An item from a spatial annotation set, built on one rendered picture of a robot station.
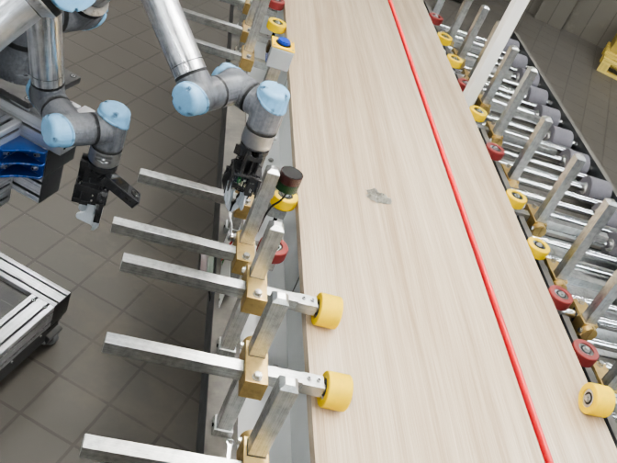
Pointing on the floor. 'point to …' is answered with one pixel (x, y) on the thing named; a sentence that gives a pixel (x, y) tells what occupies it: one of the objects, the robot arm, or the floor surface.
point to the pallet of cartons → (609, 59)
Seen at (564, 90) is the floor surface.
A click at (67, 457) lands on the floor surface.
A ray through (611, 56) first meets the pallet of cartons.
